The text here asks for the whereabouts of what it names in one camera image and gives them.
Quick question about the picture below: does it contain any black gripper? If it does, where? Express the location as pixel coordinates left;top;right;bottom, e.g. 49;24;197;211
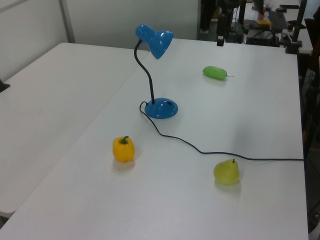
216;13;227;47

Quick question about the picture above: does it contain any blue desk lamp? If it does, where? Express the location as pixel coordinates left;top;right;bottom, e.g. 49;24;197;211
133;23;179;119

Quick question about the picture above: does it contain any person in dark trousers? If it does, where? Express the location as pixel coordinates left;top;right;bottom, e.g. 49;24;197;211
199;0;217;34

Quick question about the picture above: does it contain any green cucumber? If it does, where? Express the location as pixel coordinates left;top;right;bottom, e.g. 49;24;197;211
202;65;234;81

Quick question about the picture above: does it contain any black equipment box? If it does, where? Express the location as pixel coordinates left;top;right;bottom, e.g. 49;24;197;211
245;29;280;47

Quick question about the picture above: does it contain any black keyboard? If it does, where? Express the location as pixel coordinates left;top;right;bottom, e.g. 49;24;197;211
267;10;289;31

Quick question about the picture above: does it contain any yellow-green pear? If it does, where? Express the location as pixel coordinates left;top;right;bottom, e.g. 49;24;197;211
213;158;241;186

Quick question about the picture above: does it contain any yellow bell pepper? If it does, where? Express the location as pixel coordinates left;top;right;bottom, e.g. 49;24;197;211
112;135;136;164

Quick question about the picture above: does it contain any black camera pole with clamp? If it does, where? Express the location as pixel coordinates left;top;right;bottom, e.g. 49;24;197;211
284;0;308;55

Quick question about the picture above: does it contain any dark blue lamp power cable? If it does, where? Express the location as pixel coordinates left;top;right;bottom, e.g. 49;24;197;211
138;100;305;162

